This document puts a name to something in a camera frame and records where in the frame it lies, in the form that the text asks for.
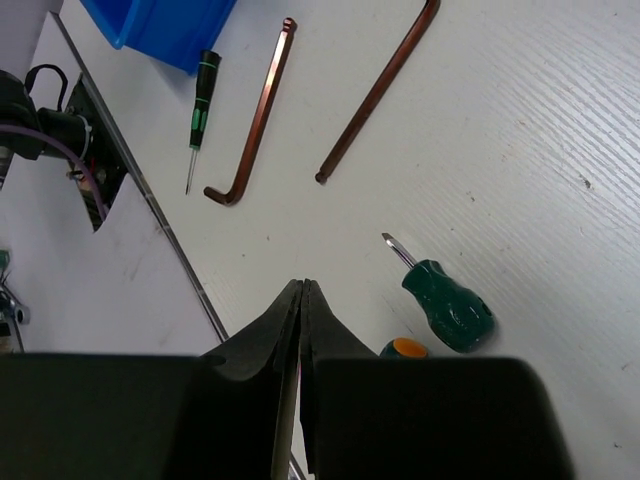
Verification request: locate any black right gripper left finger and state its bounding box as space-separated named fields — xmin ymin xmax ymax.
xmin=1 ymin=280 xmax=303 ymax=479

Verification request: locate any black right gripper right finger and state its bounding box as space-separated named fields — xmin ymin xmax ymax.
xmin=300 ymin=280 xmax=575 ymax=479

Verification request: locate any long brown ball-end hex key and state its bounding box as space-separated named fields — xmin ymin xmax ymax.
xmin=315 ymin=0 xmax=441 ymax=185

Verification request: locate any green stubby screwdriver orange cap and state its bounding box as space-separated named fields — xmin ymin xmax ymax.
xmin=380 ymin=337 xmax=429 ymax=359

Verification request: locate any green stubby flathead screwdriver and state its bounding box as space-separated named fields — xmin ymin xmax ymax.
xmin=381 ymin=232 xmax=496 ymax=354

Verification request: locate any large brown hex key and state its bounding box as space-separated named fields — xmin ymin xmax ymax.
xmin=203 ymin=17 xmax=298 ymax=207

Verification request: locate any black green precision screwdriver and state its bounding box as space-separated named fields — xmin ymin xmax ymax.
xmin=185 ymin=50 xmax=221 ymax=195

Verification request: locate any blue plastic compartment tray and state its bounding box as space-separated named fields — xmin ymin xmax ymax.
xmin=81 ymin=0 xmax=236 ymax=75

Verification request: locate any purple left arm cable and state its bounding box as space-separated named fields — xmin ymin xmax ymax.
xmin=0 ymin=124 xmax=109 ymax=224

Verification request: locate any metal table edge rail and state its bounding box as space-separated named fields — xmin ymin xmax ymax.
xmin=47 ymin=12 xmax=306 ymax=480

